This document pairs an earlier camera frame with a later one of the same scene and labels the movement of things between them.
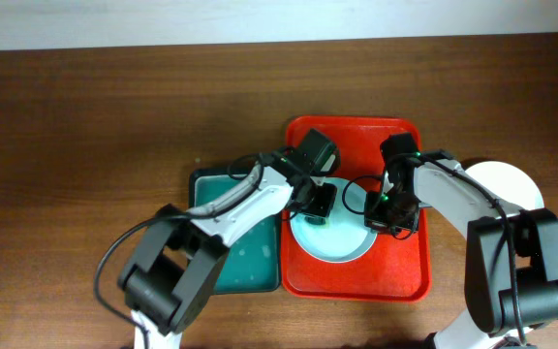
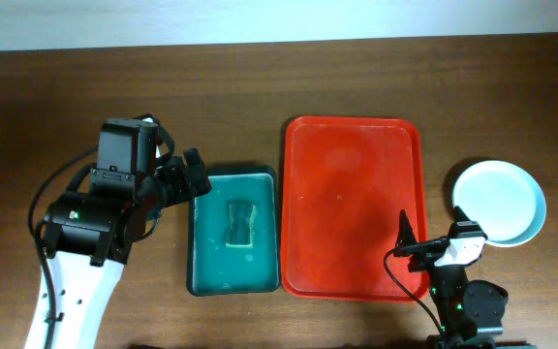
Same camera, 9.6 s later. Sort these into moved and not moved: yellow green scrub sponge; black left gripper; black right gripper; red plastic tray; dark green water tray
Moved: black left gripper; yellow green scrub sponge; black right gripper
Not moved: dark green water tray; red plastic tray
